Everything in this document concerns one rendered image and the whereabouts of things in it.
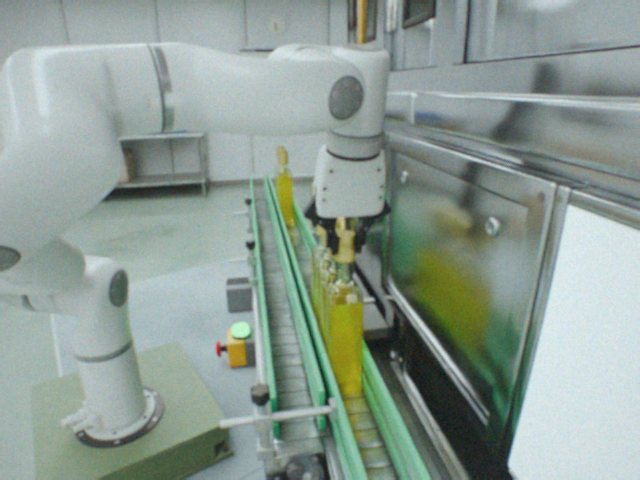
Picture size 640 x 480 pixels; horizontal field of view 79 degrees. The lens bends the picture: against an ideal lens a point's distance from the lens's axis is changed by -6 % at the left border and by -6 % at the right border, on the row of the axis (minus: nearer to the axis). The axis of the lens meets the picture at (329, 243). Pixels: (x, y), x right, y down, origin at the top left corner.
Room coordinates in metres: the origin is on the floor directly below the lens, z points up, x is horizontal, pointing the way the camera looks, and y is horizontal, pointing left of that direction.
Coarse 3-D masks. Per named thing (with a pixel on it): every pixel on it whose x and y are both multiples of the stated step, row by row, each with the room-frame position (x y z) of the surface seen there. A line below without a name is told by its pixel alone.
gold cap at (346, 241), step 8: (336, 232) 0.62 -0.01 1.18; (344, 232) 0.62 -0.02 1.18; (352, 232) 0.62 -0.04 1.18; (344, 240) 0.60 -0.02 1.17; (352, 240) 0.60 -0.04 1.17; (336, 248) 0.60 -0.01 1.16; (344, 248) 0.60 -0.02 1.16; (352, 248) 0.60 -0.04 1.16; (336, 256) 0.60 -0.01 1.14; (344, 256) 0.60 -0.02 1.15; (352, 256) 0.60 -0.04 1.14
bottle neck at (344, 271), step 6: (336, 264) 0.61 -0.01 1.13; (342, 264) 0.60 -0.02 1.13; (348, 264) 0.60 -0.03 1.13; (336, 270) 0.61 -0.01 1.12; (342, 270) 0.60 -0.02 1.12; (348, 270) 0.60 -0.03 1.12; (336, 276) 0.61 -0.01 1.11; (342, 276) 0.60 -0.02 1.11; (348, 276) 0.60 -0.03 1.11; (336, 282) 0.61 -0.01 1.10; (342, 282) 0.60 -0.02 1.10; (348, 282) 0.60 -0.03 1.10
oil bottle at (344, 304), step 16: (336, 288) 0.60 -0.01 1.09; (352, 288) 0.60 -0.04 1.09; (336, 304) 0.58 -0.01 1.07; (352, 304) 0.59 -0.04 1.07; (336, 320) 0.58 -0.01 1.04; (352, 320) 0.59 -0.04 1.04; (336, 336) 0.58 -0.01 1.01; (352, 336) 0.59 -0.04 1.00; (336, 352) 0.58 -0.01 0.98; (352, 352) 0.59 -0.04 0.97; (336, 368) 0.58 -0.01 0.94; (352, 368) 0.59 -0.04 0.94; (352, 384) 0.59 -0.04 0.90
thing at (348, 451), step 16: (272, 192) 1.83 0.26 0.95; (288, 240) 1.16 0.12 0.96; (288, 256) 1.17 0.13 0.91; (304, 288) 0.84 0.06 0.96; (304, 304) 0.80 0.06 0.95; (320, 336) 0.65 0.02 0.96; (320, 352) 0.60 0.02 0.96; (320, 368) 0.62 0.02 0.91; (336, 384) 0.51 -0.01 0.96; (336, 400) 0.48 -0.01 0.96; (336, 432) 0.47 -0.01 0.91; (352, 432) 0.42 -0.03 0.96; (352, 448) 0.39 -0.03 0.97; (352, 464) 0.38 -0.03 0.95
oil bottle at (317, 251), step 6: (318, 246) 0.78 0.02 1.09; (312, 252) 0.78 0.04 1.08; (318, 252) 0.76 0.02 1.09; (312, 258) 0.77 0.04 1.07; (312, 264) 0.77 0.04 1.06; (312, 270) 0.78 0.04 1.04; (312, 276) 0.78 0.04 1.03; (312, 282) 0.78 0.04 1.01; (312, 288) 0.78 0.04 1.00; (312, 294) 0.78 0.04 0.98; (312, 300) 0.78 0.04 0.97; (312, 306) 0.79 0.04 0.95
